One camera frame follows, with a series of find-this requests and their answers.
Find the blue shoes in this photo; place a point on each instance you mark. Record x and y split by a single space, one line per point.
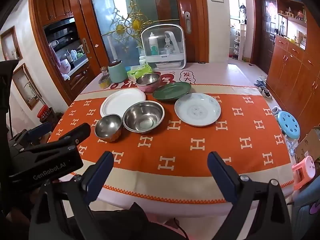
260 83

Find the gold door ornament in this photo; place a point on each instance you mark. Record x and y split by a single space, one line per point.
136 23

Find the green plate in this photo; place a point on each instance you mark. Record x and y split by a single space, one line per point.
172 90

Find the white countertop storage cabinet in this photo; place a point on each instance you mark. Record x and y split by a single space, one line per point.
175 62

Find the cardboard box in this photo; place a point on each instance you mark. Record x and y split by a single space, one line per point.
310 145

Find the white bottle teal label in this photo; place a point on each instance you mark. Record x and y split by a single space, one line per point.
153 45

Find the blue plastic stool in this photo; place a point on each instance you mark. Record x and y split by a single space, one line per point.
287 123

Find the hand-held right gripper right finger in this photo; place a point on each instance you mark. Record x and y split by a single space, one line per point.
221 173

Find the pink plastic stool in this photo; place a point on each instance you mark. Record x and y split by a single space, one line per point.
303 170

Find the green tissue pack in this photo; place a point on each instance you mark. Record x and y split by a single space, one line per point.
137 71

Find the white paper roll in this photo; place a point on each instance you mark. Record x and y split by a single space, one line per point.
111 47

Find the small steel bowl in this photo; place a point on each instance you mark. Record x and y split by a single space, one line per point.
107 127

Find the pale blue patterned plate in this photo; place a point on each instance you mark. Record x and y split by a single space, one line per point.
197 110

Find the white shoe rack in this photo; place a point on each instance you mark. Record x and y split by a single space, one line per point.
240 42

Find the wooden storage cabinet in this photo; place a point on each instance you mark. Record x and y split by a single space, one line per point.
295 75

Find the wooden framed wall niche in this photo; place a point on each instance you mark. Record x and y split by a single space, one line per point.
8 42
27 87

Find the black range hood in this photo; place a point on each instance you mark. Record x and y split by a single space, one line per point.
60 28

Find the small glass jar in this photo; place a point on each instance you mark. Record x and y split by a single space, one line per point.
104 70

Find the clear pump bottle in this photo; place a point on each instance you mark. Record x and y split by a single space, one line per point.
167 47

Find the pink steel bowl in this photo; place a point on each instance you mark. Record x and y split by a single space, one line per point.
147 79

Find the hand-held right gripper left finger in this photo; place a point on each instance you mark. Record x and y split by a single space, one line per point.
101 172

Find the small white bottle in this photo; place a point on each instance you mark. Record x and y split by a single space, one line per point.
142 60

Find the white floral pot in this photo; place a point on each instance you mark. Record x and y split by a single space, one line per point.
65 66

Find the yellow round tin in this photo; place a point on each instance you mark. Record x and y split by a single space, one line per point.
103 83

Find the large steel bowl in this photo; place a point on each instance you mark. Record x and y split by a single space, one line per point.
142 117

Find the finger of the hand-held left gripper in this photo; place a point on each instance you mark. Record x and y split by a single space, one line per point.
37 130
80 131

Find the white plate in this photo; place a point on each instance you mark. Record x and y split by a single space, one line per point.
120 100

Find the white black sneakers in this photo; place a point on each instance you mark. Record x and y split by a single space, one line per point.
266 92

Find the mint green canister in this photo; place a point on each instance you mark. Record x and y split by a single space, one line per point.
117 72

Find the dark wooden entry door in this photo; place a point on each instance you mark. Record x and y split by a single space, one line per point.
266 42

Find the wooden glass sliding door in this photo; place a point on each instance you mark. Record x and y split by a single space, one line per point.
150 0

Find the red basket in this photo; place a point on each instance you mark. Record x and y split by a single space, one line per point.
43 111

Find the pink hanging cloth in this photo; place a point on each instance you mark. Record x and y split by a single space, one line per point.
55 55

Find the orange patterned tablecloth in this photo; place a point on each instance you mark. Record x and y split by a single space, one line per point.
175 140

